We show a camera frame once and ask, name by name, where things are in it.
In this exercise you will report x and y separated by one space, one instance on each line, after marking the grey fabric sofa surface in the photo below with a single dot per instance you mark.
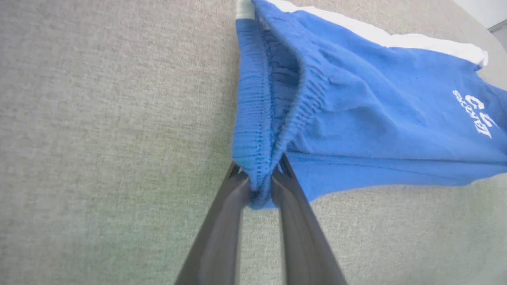
111 138

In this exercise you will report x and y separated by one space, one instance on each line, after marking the blue shorts with white stripe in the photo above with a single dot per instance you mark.
376 118

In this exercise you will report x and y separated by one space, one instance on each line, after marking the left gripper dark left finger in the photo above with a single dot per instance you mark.
222 237

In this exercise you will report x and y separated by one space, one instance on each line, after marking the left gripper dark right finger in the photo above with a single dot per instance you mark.
305 245

